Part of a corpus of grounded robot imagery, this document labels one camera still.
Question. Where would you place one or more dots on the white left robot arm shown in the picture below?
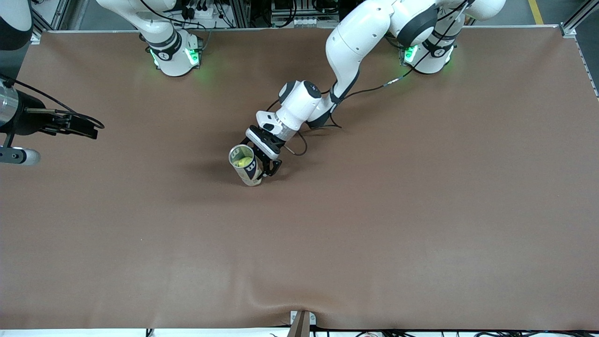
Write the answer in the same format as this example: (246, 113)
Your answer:
(360, 47)

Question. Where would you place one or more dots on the metal table edge bracket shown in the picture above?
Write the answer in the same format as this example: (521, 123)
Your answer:
(302, 323)

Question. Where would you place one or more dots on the brown table mat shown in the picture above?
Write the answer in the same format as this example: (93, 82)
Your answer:
(327, 234)

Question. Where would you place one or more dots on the yellow tennis ball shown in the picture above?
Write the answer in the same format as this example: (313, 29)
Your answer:
(243, 162)

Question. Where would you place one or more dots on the aluminium frame corner post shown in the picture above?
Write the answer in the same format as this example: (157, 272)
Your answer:
(36, 38)
(568, 30)

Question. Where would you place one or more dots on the white terminal block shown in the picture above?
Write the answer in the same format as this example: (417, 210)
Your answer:
(313, 22)

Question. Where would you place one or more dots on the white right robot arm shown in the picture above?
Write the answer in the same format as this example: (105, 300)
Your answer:
(164, 42)

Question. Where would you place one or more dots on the white tennis ball can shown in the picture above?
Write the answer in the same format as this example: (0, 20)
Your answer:
(250, 175)

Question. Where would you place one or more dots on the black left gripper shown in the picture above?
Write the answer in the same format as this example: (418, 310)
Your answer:
(270, 166)

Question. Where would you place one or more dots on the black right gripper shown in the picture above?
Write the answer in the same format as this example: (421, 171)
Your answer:
(29, 120)

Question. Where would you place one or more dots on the white power strip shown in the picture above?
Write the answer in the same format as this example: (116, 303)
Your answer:
(201, 11)

